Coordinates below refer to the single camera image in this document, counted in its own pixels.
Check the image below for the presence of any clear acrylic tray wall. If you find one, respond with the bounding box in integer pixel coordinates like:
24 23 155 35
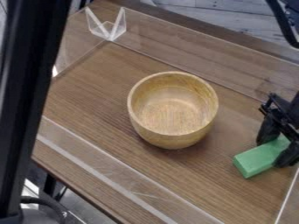
33 0 299 224

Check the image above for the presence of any clear acrylic corner bracket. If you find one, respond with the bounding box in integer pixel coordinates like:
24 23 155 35
85 7 127 42

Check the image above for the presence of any black table leg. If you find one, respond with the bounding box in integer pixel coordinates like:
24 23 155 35
42 174 57 197

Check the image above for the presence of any green rectangular block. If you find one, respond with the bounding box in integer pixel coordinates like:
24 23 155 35
232 135 289 179

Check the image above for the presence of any brown wooden bowl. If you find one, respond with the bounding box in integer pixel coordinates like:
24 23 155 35
127 71 220 150

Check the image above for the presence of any black cable loop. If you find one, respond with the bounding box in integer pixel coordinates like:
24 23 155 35
18 195 68 224

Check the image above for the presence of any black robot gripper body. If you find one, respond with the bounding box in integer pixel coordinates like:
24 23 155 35
259 92 299 137

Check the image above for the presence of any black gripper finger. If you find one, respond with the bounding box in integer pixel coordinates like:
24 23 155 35
256 113 280 145
273 141 299 168

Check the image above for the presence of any black metal base plate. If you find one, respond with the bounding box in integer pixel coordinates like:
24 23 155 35
60 205 87 224

